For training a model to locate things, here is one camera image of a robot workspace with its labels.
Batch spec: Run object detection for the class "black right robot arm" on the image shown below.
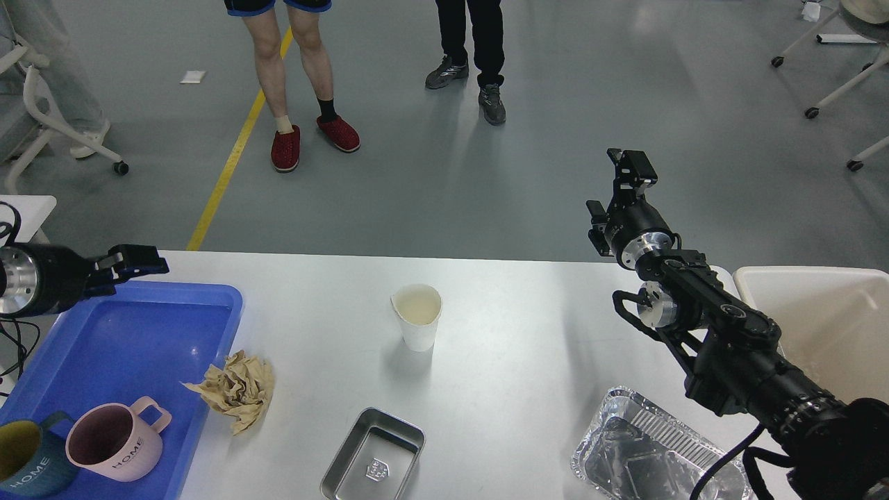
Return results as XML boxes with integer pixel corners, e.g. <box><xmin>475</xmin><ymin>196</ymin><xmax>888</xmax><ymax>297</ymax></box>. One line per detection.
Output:
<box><xmin>586</xmin><ymin>148</ymin><xmax>888</xmax><ymax>499</ymax></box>

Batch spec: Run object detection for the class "stainless steel tray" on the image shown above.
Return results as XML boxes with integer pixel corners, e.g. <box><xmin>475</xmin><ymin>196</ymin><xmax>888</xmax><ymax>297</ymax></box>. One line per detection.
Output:
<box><xmin>319</xmin><ymin>408</ymin><xmax>426</xmax><ymax>499</ymax></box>

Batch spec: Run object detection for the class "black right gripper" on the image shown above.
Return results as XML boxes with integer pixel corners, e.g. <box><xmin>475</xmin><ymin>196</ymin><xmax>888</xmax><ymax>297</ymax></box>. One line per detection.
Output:
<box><xmin>586</xmin><ymin>148</ymin><xmax>676</xmax><ymax>270</ymax></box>

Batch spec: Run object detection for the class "blue plastic tray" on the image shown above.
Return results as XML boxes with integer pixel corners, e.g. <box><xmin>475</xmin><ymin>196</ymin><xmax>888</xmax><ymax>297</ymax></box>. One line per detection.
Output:
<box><xmin>2</xmin><ymin>281</ymin><xmax>242</xmax><ymax>499</ymax></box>

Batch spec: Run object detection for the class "aluminium foil tray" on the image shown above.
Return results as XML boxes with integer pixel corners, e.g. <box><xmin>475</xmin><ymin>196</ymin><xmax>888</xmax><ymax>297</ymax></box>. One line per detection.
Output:
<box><xmin>570</xmin><ymin>386</ymin><xmax>725</xmax><ymax>499</ymax></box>

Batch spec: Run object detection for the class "white wheeled chair left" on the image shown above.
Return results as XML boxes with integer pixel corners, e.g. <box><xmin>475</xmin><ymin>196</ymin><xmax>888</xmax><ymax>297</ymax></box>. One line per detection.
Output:
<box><xmin>2</xmin><ymin>35</ymin><xmax>129</xmax><ymax>195</ymax></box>

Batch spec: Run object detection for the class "crumpled brown paper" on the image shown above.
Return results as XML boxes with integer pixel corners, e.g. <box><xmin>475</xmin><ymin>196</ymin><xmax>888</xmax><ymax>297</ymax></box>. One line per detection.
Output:
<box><xmin>181</xmin><ymin>349</ymin><xmax>276</xmax><ymax>436</ymax></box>

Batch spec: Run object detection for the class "person in grey trousers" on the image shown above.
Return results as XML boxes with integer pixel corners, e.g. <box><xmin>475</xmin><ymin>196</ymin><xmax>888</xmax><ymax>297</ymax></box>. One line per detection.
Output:
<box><xmin>2</xmin><ymin>1</ymin><xmax>110</xmax><ymax>144</ymax></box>

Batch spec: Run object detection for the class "person in blue shorts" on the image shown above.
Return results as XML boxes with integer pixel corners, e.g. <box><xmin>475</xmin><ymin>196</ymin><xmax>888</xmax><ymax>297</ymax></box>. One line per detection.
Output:
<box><xmin>224</xmin><ymin>0</ymin><xmax>362</xmax><ymax>174</ymax></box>

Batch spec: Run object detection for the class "cream plastic bin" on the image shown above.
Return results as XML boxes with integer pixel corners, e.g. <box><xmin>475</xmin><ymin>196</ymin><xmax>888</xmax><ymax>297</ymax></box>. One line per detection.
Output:
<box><xmin>733</xmin><ymin>266</ymin><xmax>888</xmax><ymax>403</ymax></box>

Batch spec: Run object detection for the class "pink HOME mug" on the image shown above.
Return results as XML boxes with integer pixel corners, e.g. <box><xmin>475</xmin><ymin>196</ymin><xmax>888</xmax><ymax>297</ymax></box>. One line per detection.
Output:
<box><xmin>65</xmin><ymin>396</ymin><xmax>172</xmax><ymax>482</ymax></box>

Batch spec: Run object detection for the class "blue HOME mug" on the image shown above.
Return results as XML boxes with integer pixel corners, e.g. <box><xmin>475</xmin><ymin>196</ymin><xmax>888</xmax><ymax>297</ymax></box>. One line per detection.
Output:
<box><xmin>1</xmin><ymin>411</ymin><xmax>79</xmax><ymax>498</ymax></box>

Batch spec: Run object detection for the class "white side table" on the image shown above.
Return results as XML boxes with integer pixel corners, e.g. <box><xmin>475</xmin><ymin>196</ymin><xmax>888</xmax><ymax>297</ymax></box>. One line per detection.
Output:
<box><xmin>1</xmin><ymin>195</ymin><xmax>57</xmax><ymax>244</ymax></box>

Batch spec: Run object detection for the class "person in black trousers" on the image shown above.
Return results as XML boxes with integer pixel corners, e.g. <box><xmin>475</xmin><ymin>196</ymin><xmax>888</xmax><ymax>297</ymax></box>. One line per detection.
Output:
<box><xmin>424</xmin><ymin>1</ymin><xmax>507</xmax><ymax>126</ymax></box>

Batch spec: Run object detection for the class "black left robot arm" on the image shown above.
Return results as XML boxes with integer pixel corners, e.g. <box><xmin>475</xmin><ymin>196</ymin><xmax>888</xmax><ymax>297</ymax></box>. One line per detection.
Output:
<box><xmin>1</xmin><ymin>203</ymin><xmax>169</xmax><ymax>320</ymax></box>

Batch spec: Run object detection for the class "black cable on left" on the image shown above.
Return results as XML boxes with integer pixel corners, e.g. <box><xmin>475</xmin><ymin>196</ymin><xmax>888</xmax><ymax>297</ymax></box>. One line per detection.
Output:
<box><xmin>0</xmin><ymin>316</ymin><xmax>39</xmax><ymax>398</ymax></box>

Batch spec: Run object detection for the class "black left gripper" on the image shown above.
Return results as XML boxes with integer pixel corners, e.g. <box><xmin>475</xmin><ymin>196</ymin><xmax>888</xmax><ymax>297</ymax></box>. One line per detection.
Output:
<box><xmin>1</xmin><ymin>243</ymin><xmax>169</xmax><ymax>319</ymax></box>

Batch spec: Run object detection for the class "white paper cup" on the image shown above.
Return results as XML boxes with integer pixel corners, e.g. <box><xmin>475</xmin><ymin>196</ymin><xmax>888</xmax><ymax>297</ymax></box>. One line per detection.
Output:
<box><xmin>390</xmin><ymin>283</ymin><xmax>442</xmax><ymax>352</ymax></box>

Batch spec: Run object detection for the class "white chair base right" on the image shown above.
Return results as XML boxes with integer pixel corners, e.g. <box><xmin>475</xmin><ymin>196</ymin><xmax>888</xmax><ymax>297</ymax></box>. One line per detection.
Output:
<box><xmin>770</xmin><ymin>0</ymin><xmax>889</xmax><ymax>172</ymax></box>

